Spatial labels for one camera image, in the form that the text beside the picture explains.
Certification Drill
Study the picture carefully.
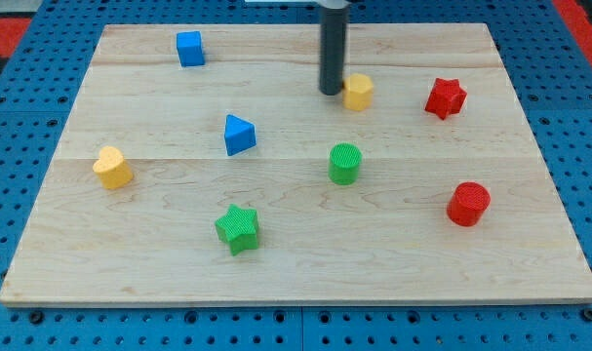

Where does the yellow hexagon block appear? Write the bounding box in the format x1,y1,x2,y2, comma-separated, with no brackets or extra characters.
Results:
342,73,374,111

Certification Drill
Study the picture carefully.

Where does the yellow heart block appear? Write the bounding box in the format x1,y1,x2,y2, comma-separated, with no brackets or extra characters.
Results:
93,146,134,189

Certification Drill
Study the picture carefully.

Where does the green cylinder block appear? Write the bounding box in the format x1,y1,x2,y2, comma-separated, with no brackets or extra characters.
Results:
328,143,362,185

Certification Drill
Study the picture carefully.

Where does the red star block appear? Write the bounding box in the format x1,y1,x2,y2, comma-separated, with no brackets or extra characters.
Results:
424,78,467,120

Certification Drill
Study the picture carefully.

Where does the red cylinder block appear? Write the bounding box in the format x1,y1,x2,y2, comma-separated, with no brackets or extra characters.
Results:
447,182,491,227

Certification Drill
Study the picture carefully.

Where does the green star block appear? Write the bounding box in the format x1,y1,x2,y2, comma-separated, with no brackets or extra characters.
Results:
215,204,259,256

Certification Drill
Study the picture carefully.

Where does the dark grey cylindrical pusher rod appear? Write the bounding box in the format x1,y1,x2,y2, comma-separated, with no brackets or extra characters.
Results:
319,0,350,96

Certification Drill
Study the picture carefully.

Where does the blue cube block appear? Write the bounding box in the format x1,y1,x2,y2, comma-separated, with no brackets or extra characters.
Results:
176,31,205,67

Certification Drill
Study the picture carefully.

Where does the blue triangle block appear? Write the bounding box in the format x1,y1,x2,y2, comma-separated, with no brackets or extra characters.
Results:
224,114,257,156

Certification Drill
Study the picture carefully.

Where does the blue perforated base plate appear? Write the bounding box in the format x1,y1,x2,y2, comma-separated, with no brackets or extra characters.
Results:
0,0,592,350

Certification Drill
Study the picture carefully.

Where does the light wooden board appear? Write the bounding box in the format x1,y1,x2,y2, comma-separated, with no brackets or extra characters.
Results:
0,23,592,308

